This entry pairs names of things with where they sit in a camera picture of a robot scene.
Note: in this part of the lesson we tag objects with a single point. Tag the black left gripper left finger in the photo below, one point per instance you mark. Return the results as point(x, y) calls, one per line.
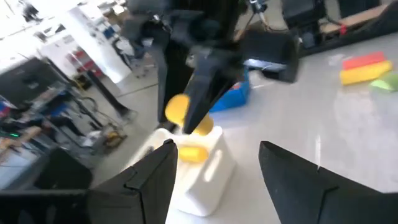
point(149, 186)

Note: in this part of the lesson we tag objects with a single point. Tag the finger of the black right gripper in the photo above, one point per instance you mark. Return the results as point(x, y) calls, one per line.
point(205, 90)
point(168, 74)

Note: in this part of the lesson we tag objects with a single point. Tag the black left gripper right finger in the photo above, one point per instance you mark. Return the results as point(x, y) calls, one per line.
point(295, 193)

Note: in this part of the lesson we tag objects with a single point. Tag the red wooden cube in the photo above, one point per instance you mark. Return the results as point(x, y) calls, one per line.
point(237, 86)

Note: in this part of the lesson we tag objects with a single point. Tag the yellow wooden cylinder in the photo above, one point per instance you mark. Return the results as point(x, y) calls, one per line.
point(175, 109)

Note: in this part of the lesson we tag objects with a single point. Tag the yellow short wooden block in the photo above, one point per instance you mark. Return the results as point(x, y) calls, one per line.
point(192, 154)

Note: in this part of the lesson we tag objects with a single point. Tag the yellow long wooden block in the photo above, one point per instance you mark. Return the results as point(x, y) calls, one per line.
point(365, 73)

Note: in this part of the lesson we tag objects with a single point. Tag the green small wooden block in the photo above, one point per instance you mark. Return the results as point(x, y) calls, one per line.
point(385, 83)

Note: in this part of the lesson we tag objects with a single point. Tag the red long wooden block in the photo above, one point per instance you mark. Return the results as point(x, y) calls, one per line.
point(363, 60)

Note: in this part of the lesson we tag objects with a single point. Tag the blue plastic basket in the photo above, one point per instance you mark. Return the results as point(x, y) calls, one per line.
point(230, 98)

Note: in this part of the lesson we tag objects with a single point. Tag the white plastic bin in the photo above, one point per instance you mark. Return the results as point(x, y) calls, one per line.
point(205, 193)

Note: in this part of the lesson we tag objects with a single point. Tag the white glossy work surface sheet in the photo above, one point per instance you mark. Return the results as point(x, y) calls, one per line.
point(311, 118)

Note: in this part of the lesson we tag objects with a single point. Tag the black background screen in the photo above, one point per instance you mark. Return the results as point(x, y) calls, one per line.
point(18, 81)

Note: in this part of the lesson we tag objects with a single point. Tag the black metal table frame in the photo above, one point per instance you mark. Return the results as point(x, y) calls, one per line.
point(342, 43)

